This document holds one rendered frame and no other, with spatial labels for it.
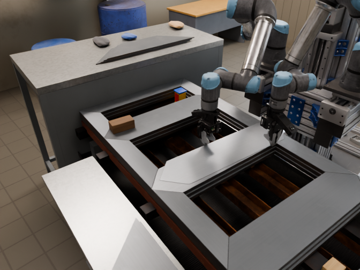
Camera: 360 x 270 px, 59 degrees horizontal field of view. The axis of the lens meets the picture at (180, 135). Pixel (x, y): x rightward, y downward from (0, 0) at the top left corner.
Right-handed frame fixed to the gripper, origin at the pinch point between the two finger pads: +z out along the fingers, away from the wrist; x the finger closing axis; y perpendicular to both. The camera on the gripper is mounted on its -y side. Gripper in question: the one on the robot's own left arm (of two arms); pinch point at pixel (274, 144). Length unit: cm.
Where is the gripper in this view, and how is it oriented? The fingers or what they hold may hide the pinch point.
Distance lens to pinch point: 157.1
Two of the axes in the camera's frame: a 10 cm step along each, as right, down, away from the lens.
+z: 0.1, 8.2, 5.7
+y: -5.9, -4.5, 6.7
